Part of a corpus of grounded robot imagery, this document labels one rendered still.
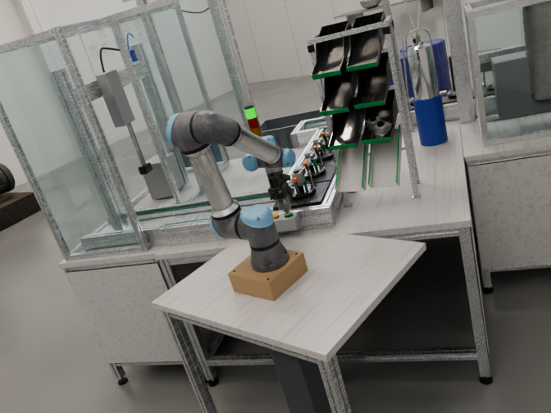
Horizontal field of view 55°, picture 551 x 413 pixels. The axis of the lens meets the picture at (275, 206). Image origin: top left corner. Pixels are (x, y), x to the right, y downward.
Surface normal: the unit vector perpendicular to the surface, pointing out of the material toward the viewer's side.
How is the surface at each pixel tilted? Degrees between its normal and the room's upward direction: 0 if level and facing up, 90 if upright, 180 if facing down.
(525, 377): 0
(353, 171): 45
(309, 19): 90
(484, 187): 90
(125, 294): 90
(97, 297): 90
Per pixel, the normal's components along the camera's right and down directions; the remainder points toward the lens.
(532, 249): -0.26, 0.43
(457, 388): -0.25, -0.90
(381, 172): -0.48, -0.32
